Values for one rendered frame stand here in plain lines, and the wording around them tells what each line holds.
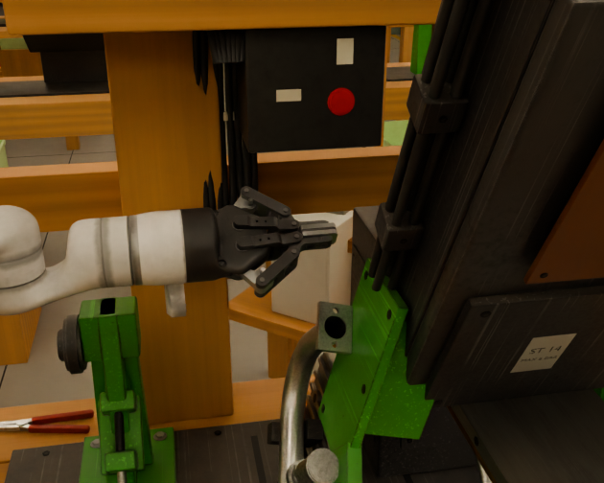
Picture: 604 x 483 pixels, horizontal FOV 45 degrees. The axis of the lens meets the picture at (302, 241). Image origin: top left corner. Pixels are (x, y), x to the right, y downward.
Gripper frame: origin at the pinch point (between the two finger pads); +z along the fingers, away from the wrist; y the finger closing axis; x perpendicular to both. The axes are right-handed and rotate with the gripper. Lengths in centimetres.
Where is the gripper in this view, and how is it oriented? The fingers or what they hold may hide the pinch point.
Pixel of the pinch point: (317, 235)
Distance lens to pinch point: 76.7
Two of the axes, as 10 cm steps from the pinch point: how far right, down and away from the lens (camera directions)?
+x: -1.2, 5.6, 8.2
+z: 9.8, -0.8, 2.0
